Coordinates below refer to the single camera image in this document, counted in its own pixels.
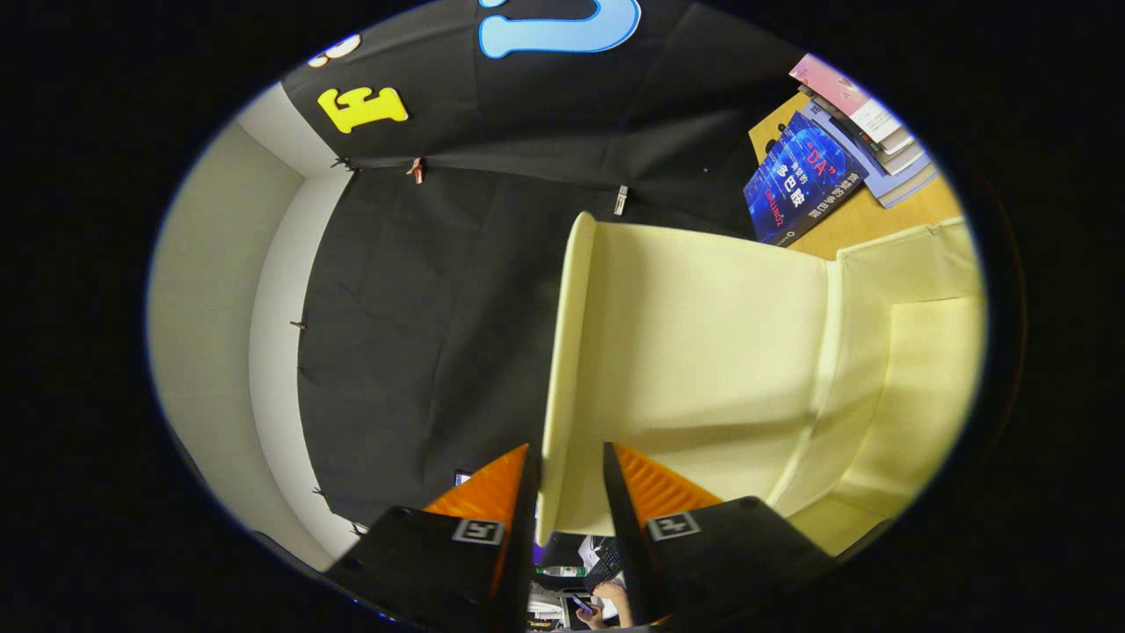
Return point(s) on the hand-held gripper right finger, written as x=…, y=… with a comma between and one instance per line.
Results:
x=626, y=536

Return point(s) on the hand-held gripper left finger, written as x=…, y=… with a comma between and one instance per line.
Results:
x=518, y=545

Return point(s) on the cream fabric storage box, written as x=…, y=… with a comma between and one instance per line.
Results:
x=703, y=352

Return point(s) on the black keyboard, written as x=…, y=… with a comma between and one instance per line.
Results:
x=605, y=563

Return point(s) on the green bottle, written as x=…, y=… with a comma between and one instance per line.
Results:
x=558, y=571

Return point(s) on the smartphone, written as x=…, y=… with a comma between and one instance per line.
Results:
x=582, y=604

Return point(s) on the black backdrop cloth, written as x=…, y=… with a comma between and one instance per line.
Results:
x=422, y=308

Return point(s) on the row of dark cloth clips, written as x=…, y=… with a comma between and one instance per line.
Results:
x=299, y=324

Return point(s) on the silver cloth clip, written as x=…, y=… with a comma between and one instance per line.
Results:
x=620, y=200

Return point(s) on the pink cloth clip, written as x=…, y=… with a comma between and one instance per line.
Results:
x=416, y=169

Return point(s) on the dark blue cover book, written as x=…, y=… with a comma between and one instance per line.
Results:
x=800, y=180

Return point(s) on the lavender cover book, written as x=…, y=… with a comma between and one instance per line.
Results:
x=896, y=189

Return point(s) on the white paperback book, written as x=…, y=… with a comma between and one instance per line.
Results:
x=898, y=142

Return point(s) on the pink cover book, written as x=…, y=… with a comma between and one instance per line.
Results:
x=844, y=95

